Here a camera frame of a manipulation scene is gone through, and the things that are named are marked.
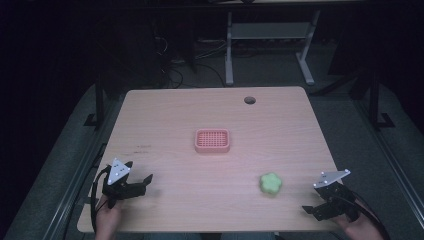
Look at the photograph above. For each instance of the grey metal floor rail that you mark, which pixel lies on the grey metal floor rail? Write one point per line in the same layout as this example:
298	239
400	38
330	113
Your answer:
393	160
76	180

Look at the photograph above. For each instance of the black metal stand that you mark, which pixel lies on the black metal stand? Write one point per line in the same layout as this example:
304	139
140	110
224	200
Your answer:
375	100
99	100

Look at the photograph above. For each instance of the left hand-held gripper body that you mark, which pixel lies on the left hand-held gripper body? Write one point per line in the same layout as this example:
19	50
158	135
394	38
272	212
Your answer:
117	173

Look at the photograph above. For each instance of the white metal stand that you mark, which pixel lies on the white metal stand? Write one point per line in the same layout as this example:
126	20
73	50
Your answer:
266	30

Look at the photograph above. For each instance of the pink soap dish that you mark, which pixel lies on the pink soap dish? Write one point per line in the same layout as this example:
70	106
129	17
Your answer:
212	140

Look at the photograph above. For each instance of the person's right hand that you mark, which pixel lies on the person's right hand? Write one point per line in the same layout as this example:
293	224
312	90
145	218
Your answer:
361	226

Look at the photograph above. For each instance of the person's left hand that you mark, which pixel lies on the person's left hand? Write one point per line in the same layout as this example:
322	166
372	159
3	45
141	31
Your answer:
108	216

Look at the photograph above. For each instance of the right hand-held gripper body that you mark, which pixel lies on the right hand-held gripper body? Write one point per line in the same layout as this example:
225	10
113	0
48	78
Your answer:
336	200

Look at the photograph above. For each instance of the green flower-shaped soap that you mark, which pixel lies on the green flower-shaped soap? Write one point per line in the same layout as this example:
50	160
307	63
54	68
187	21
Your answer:
270	183

